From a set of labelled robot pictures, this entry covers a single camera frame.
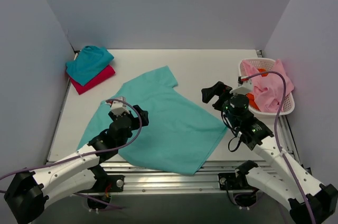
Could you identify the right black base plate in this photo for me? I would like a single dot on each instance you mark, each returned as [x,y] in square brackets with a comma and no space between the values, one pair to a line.
[231,182]

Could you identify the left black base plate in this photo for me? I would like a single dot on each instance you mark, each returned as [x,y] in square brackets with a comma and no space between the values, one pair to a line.
[110,183]

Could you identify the folded red t-shirt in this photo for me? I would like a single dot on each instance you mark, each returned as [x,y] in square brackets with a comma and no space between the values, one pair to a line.
[105,74]

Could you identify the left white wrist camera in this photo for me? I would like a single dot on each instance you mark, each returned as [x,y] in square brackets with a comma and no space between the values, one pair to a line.
[117,106]

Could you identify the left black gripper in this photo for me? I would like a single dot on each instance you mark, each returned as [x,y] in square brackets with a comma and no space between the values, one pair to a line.
[136,118]

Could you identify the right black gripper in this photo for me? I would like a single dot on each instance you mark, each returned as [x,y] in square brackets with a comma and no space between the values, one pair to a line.
[220,97]

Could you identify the white plastic laundry basket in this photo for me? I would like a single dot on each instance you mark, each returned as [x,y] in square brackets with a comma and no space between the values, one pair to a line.
[287,103]

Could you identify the pink t-shirt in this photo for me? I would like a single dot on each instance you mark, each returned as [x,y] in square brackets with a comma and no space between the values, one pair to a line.
[268,91]

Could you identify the mint green t-shirt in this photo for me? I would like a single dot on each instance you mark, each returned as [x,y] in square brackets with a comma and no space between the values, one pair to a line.
[180,135]

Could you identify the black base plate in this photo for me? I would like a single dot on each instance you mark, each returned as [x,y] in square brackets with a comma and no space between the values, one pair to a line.
[110,183]
[231,182]

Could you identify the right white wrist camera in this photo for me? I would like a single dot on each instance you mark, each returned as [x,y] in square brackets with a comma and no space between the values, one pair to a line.
[244,86]

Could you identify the orange t-shirt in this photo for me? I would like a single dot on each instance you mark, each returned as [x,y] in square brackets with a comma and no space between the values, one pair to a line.
[251,96]

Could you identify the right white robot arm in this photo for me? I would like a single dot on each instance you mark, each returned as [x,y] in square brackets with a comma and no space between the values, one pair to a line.
[306,198]

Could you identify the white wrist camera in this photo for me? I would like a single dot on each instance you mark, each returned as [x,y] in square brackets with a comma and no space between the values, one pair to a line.
[244,86]
[117,106]

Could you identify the folded teal t-shirt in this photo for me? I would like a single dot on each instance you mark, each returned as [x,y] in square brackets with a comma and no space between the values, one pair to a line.
[88,64]

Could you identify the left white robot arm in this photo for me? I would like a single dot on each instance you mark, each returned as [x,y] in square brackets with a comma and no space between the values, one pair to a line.
[34,189]

